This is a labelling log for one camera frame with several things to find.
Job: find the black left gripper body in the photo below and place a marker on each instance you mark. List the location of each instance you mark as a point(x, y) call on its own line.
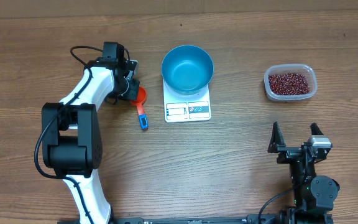
point(128, 89)

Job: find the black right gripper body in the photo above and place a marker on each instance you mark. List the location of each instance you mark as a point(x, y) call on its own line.
point(295, 149)

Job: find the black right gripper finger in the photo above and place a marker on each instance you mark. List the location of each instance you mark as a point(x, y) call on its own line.
point(277, 143)
point(315, 130)

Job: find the red measuring scoop blue handle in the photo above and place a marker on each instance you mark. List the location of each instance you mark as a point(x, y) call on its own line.
point(139, 102)

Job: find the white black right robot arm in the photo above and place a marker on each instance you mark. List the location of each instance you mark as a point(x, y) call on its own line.
point(314, 195)

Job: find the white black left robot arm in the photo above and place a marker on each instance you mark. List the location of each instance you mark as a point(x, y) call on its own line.
point(70, 147)

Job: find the white kitchen scale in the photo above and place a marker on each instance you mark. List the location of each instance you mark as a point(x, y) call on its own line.
point(180, 108)

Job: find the blue bowl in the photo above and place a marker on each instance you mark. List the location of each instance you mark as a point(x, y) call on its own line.
point(187, 69)

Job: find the red beans in container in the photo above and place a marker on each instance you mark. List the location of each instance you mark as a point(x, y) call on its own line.
point(288, 84)

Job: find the clear plastic container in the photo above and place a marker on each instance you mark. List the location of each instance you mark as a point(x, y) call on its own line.
point(306, 70)

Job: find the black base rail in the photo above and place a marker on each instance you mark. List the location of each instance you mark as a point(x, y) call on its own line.
point(250, 219)

